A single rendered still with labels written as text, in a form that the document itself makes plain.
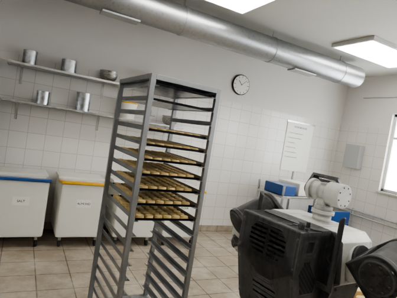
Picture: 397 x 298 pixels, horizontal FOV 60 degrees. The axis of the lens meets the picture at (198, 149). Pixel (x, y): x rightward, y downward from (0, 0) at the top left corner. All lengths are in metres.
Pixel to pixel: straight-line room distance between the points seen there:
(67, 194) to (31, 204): 0.37
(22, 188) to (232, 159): 3.09
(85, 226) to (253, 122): 3.08
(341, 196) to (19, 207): 3.54
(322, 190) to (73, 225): 3.49
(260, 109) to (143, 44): 2.19
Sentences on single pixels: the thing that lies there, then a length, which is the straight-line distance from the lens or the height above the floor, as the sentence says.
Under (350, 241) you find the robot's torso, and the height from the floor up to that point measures 1.32.
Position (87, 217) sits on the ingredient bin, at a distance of 4.21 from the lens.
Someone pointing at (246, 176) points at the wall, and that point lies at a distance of 5.77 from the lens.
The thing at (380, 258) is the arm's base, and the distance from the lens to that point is 0.85.
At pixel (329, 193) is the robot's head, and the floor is 1.42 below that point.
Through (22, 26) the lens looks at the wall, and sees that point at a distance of 4.71.
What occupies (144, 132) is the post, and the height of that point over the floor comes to 1.47.
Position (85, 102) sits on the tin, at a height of 1.67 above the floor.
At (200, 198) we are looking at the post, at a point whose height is 1.10.
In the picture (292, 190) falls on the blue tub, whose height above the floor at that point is 0.88.
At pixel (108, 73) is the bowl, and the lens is 4.48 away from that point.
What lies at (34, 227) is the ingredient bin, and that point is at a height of 0.24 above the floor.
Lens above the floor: 1.52
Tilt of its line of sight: 3 degrees down
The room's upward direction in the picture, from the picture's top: 9 degrees clockwise
